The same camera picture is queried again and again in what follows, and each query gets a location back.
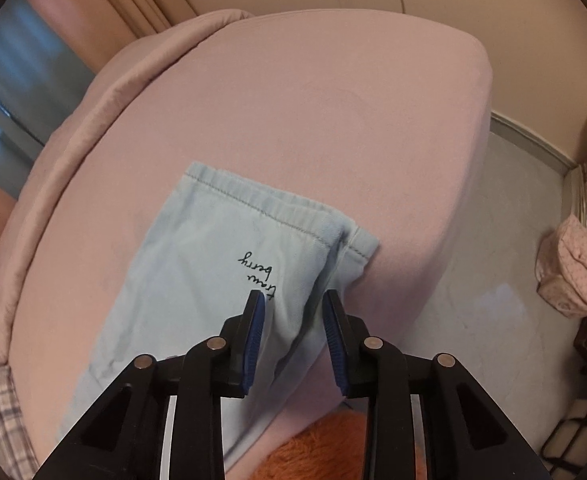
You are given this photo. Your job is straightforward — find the pink blue sheer curtain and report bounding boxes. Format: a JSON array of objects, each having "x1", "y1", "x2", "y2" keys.
[{"x1": 0, "y1": 0, "x2": 139, "y2": 281}]

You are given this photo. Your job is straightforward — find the black white bag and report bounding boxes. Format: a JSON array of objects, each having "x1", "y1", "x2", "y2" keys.
[{"x1": 538, "y1": 395, "x2": 587, "y2": 476}]

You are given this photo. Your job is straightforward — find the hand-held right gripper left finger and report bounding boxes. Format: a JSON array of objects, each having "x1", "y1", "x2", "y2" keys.
[{"x1": 32, "y1": 290, "x2": 267, "y2": 480}]

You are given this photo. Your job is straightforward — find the pink sheeted bed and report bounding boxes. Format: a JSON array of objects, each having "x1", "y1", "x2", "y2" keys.
[{"x1": 4, "y1": 10, "x2": 494, "y2": 471}]

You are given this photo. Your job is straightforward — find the pink duvet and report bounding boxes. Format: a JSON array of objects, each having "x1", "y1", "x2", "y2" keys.
[{"x1": 0, "y1": 10, "x2": 254, "y2": 371}]

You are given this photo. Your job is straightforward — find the orange fluffy rug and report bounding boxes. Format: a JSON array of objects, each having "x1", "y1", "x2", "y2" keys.
[{"x1": 261, "y1": 410, "x2": 369, "y2": 480}]

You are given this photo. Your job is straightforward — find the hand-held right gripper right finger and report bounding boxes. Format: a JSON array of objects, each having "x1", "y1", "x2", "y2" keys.
[{"x1": 322, "y1": 290, "x2": 549, "y2": 480}]

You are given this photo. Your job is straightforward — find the light blue pants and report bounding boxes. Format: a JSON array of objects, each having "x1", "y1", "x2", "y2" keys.
[{"x1": 58, "y1": 161, "x2": 380, "y2": 466}]

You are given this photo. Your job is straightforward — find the floral fabric bag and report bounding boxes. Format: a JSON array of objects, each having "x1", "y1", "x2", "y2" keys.
[{"x1": 536, "y1": 214, "x2": 587, "y2": 318}]

